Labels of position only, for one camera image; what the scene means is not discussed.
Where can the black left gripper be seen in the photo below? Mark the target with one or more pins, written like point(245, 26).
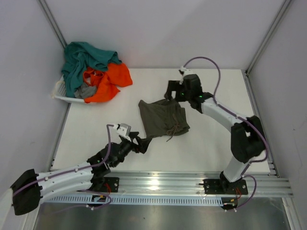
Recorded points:
point(142, 143)

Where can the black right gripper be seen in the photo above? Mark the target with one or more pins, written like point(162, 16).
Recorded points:
point(174, 86)

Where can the olive green shorts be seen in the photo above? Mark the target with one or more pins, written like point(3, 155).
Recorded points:
point(163, 118)

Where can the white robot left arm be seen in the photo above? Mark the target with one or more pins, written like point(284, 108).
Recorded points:
point(32, 188)

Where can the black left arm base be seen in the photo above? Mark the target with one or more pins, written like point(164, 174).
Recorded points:
point(105, 185)

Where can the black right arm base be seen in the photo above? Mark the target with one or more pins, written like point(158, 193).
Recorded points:
point(213, 187)

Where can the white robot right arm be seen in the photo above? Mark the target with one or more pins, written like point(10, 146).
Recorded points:
point(247, 137)

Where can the orange shorts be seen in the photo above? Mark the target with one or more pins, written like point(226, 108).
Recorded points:
point(107, 83)

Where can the grey shorts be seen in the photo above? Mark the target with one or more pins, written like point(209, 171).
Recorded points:
point(85, 91)

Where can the teal shorts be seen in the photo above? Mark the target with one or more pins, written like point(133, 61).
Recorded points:
point(78, 57)

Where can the white plastic laundry basket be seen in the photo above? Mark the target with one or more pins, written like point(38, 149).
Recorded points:
point(59, 92)

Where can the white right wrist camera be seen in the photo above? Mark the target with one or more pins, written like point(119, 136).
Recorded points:
point(184, 71)

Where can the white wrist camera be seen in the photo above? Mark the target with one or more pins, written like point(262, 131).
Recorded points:
point(184, 71)
point(123, 129)

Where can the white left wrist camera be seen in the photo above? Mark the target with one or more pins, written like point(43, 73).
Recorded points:
point(123, 129)

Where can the aluminium mounting rail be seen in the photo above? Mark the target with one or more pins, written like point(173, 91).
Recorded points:
point(189, 184)

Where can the white slotted cable duct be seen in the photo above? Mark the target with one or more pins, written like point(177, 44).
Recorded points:
point(92, 199)

